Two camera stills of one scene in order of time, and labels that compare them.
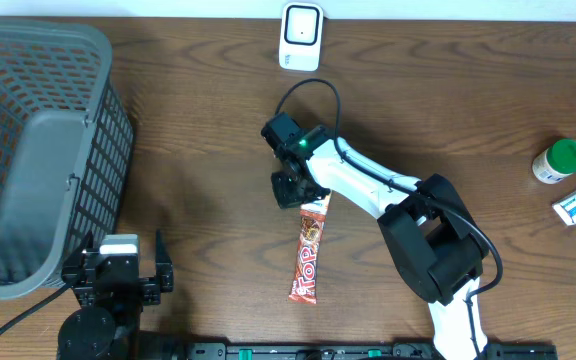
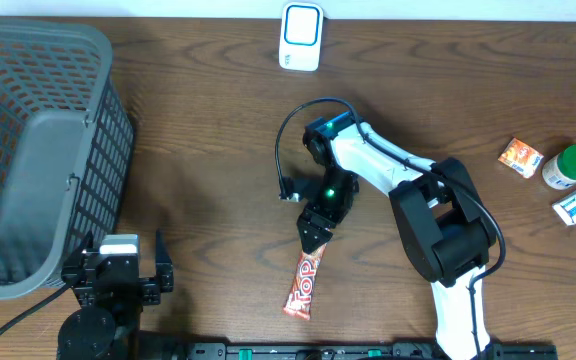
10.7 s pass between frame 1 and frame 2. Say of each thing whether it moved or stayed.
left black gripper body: stayed
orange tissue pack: moved
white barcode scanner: stayed
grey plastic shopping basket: stayed
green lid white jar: moved
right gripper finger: moved
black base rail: stayed
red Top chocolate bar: moved
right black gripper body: moved
